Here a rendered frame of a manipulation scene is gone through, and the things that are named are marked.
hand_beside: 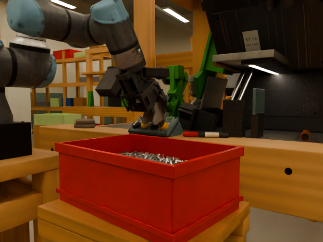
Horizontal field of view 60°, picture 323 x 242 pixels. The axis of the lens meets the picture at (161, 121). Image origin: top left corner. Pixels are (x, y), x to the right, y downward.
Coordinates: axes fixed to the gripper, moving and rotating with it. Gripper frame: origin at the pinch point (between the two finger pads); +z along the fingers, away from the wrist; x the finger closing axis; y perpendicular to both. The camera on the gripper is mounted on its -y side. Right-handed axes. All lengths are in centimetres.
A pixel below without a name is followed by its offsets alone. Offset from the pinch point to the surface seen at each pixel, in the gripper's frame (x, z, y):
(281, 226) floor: 2, 173, -82
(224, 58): 17.2, -11.3, -13.5
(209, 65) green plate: 4.3, -1.6, -29.6
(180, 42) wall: -575, 349, -940
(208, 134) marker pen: 12.2, 6.7, -3.0
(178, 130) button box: 2.3, 6.1, -3.0
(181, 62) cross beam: -33, 17, -71
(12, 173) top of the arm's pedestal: -23.0, -8.3, 33.0
